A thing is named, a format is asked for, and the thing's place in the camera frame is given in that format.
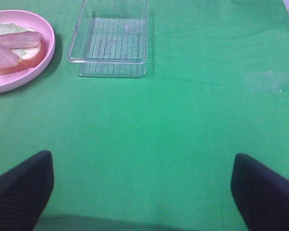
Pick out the brown bacon strip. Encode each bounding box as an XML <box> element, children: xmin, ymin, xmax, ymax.
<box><xmin>0</xmin><ymin>45</ymin><xmax>19</xmax><ymax>70</ymax></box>

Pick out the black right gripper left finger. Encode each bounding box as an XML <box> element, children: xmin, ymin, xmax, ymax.
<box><xmin>0</xmin><ymin>151</ymin><xmax>54</xmax><ymax>231</ymax></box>

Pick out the white bread slice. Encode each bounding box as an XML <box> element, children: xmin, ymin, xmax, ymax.
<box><xmin>0</xmin><ymin>28</ymin><xmax>45</xmax><ymax>75</ymax></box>

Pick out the pink round plate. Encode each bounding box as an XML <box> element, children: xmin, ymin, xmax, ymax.
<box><xmin>0</xmin><ymin>10</ymin><xmax>56</xmax><ymax>93</ymax></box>

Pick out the clear right plastic tray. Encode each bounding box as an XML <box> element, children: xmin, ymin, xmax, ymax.
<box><xmin>67</xmin><ymin>0</ymin><xmax>148</xmax><ymax>78</ymax></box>

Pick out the red ham strip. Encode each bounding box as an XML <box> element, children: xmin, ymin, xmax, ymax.
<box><xmin>0</xmin><ymin>31</ymin><xmax>42</xmax><ymax>49</ymax></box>

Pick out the green lettuce leaf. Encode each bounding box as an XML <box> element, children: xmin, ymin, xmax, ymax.
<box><xmin>0</xmin><ymin>23</ymin><xmax>32</xmax><ymax>55</ymax></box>

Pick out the green tablecloth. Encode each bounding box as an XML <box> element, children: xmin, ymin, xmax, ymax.
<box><xmin>0</xmin><ymin>0</ymin><xmax>289</xmax><ymax>231</ymax></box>

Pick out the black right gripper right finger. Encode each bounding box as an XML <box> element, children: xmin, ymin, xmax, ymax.
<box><xmin>231</xmin><ymin>154</ymin><xmax>289</xmax><ymax>231</ymax></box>

